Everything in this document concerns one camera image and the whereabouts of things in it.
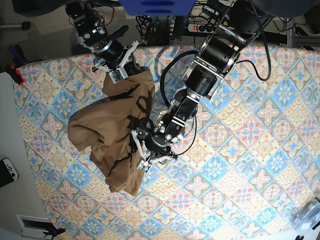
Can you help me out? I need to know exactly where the brown t-shirt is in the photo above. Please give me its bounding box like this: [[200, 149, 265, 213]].
[[67, 70, 155, 196]]

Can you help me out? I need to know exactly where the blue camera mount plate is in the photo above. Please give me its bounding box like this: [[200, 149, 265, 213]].
[[119, 0, 196, 16]]

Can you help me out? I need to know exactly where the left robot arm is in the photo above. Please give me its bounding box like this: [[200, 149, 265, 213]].
[[129, 0, 274, 172]]

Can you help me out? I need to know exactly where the red and black clamp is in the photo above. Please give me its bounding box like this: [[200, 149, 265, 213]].
[[5, 64, 25, 86]]

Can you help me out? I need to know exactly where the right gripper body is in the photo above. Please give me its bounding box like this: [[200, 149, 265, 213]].
[[92, 39, 139, 84]]

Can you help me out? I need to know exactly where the white power strip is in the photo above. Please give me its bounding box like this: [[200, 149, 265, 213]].
[[184, 23, 218, 34]]

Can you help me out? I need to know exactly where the clear plastic box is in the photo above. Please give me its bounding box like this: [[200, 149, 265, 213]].
[[289, 197, 320, 236]]

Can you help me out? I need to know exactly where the white floor vent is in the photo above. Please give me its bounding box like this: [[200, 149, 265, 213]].
[[16, 214, 54, 240]]

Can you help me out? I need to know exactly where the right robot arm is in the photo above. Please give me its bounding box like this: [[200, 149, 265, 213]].
[[65, 1, 142, 84]]

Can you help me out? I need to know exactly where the black clamp at bottom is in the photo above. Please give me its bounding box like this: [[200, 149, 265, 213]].
[[43, 227, 66, 238]]

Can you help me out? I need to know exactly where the patterned tablecloth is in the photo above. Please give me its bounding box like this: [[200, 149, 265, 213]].
[[14, 45, 320, 240]]

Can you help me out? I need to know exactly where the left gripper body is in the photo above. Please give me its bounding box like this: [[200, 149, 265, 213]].
[[127, 127, 178, 173]]

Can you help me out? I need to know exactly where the game console with white controller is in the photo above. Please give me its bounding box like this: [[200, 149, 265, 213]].
[[0, 157, 19, 188]]

